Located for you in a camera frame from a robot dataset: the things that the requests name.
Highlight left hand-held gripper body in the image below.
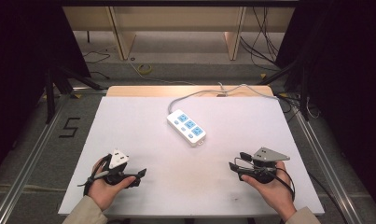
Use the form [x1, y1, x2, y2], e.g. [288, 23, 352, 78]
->
[100, 148, 137, 188]

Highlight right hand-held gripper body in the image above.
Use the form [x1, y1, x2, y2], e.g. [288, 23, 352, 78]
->
[238, 147, 291, 185]

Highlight person's left hand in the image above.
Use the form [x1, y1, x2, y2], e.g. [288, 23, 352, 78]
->
[87, 157, 136, 212]

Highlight person's right hand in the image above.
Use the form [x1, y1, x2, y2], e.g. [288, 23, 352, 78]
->
[240, 161, 298, 222]

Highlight white power strip blue sockets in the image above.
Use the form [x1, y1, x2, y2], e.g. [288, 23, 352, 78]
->
[166, 108, 208, 148]

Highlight black tripod stand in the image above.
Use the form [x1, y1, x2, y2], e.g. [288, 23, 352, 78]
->
[44, 65, 105, 125]
[256, 57, 312, 121]

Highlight light wooden table board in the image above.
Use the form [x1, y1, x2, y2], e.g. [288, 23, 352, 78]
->
[105, 85, 275, 98]

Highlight yellow tape roll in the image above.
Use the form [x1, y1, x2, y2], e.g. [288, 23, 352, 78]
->
[136, 63, 153, 76]

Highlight light wooden desk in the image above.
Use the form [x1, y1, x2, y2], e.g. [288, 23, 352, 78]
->
[62, 6, 298, 62]

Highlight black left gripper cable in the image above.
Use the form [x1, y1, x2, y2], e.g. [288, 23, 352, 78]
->
[77, 153, 114, 198]

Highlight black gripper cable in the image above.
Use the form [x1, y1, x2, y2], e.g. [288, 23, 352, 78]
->
[269, 167, 297, 202]
[77, 153, 114, 198]

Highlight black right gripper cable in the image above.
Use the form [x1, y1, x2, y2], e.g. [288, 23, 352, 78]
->
[269, 167, 297, 202]

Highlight aluminium floor rail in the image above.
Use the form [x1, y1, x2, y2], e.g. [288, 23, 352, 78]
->
[290, 104, 365, 224]
[0, 92, 72, 224]

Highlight grey power strip cable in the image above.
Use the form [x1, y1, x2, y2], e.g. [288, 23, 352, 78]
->
[167, 82, 282, 114]

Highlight bundle of black floor cables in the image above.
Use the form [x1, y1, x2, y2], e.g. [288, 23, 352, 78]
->
[239, 6, 281, 68]

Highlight thin black floor cable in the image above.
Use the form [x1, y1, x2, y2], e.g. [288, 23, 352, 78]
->
[82, 49, 112, 80]

